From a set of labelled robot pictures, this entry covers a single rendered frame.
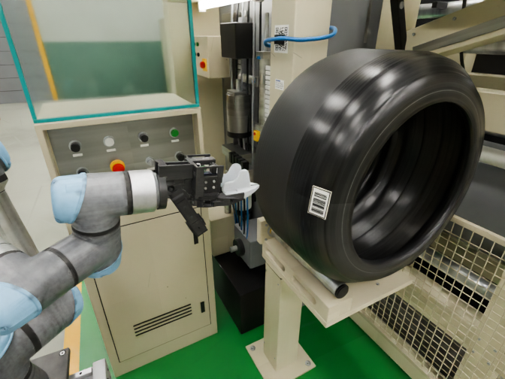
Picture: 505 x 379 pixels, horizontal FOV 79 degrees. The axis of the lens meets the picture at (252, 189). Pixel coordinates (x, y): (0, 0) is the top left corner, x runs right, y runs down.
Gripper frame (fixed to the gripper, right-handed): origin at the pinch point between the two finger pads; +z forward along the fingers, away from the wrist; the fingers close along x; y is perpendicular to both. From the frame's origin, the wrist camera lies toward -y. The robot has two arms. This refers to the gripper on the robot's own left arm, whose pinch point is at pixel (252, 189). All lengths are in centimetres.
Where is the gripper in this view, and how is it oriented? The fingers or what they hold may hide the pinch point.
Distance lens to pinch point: 64.7
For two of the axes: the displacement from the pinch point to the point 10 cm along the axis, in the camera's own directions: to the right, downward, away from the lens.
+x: -4.7, -3.9, 7.9
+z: 8.7, -1.0, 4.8
